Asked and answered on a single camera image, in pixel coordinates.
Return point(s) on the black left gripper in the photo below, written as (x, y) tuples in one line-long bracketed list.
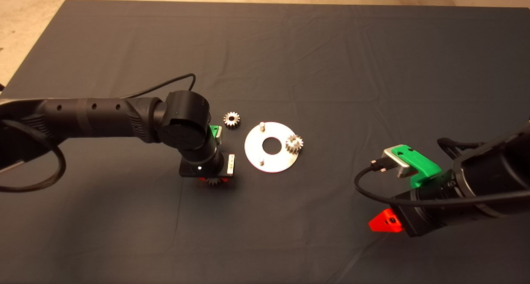
[(225, 175)]

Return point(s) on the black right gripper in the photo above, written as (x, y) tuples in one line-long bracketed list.
[(418, 217)]

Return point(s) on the small steel planetary gear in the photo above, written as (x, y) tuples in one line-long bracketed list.
[(232, 119), (294, 144), (214, 181)]

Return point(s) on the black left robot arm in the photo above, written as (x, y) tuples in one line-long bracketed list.
[(103, 114)]

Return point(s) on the round metal carrier plate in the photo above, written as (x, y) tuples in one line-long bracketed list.
[(281, 162)]

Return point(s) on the dark table cloth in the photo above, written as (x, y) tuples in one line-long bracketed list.
[(331, 60)]

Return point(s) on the small silver camera box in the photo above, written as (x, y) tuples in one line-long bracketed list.
[(219, 137), (397, 162)]

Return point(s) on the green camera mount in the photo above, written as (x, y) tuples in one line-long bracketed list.
[(214, 131), (420, 164)]

